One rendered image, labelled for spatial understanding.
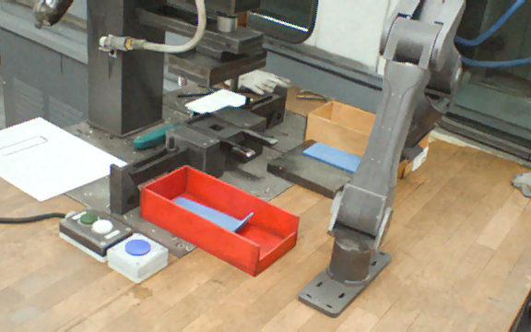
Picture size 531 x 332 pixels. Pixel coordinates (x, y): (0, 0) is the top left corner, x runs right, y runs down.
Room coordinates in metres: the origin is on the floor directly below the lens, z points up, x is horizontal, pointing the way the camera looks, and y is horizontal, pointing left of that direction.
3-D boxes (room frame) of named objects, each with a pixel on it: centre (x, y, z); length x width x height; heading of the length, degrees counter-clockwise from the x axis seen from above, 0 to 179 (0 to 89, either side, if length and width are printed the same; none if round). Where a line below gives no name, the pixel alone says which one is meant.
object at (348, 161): (1.21, -0.16, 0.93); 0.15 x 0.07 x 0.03; 60
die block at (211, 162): (1.17, 0.10, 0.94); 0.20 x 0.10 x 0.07; 148
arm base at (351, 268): (0.83, -0.15, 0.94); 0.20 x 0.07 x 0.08; 148
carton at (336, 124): (1.31, -0.22, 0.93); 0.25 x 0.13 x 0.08; 58
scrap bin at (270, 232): (0.92, 0.07, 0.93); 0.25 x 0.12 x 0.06; 58
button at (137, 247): (0.80, 0.18, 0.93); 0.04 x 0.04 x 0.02
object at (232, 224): (0.94, 0.09, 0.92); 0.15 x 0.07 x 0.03; 65
